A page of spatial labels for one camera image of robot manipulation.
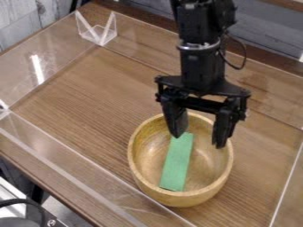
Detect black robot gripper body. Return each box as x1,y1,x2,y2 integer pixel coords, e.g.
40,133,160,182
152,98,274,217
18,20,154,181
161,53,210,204
154,42,250,121

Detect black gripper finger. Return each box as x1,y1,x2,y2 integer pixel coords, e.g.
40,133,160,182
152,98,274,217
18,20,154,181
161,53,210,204
212,106,240,149
161,97,188,138

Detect green rectangular block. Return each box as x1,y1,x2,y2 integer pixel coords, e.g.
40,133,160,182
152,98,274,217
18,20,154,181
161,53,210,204
158,132,193,192

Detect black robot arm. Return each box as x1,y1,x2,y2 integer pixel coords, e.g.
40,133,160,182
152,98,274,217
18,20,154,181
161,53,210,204
154,0,250,148

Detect brown wooden bowl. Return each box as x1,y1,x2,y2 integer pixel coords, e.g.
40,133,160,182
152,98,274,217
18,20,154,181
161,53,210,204
126,113,234,207

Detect clear acrylic tray walls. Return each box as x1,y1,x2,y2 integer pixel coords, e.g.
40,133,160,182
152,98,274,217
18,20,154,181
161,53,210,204
0,13,303,227

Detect clear acrylic corner bracket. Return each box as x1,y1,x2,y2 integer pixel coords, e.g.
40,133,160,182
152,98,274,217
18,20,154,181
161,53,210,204
74,12,117,46

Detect black metal bracket with screw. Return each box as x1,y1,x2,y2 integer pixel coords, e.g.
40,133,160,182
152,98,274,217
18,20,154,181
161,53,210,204
34,206,68,227

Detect black cable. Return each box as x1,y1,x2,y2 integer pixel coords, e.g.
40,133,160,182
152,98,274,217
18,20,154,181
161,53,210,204
0,198,46,227

